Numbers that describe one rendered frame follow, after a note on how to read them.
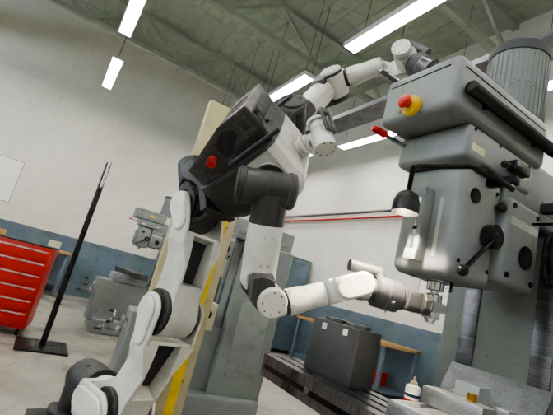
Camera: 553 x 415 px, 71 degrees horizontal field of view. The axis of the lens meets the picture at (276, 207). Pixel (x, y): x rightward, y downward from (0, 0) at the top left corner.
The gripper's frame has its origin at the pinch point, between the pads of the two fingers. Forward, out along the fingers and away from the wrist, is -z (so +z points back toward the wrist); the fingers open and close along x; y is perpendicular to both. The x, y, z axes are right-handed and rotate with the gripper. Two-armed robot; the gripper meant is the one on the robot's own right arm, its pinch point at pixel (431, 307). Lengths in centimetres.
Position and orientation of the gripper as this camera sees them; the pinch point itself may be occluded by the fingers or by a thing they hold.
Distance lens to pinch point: 122.3
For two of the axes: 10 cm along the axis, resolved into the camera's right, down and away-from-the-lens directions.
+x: -1.7, 1.7, 9.7
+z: -9.5, -2.9, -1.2
